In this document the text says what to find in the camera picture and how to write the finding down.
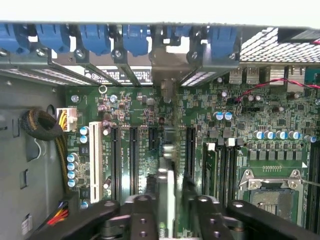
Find short black expansion slot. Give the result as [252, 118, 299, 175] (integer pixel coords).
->
[148, 125, 160, 152]

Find twisted red black wire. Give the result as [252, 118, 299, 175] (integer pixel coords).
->
[234, 77, 320, 103]

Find white expansion slot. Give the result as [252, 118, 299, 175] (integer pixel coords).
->
[88, 120, 104, 205]

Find grey power supply unit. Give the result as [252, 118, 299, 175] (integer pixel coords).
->
[0, 74, 67, 240]

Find metal CPU socket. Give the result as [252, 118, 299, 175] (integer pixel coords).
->
[238, 168, 305, 230]

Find black braided cable bundle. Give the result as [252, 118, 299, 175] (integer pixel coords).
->
[19, 107, 70, 195]

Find white power connector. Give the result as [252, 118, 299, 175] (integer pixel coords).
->
[56, 107, 79, 133]

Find black RAM slot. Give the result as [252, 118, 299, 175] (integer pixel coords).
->
[218, 143, 228, 201]
[227, 143, 238, 201]

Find thin metal locking lever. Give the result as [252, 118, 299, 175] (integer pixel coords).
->
[298, 179, 320, 187]

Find long black expansion slot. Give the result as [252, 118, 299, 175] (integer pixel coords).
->
[110, 125, 121, 201]
[185, 125, 197, 181]
[129, 125, 140, 197]

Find red and yellow power wires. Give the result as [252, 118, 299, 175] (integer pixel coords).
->
[46, 199, 70, 226]

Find black and silver PC case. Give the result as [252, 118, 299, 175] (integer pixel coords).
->
[0, 19, 320, 240]

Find green motherboard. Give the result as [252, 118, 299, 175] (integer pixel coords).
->
[64, 64, 320, 236]

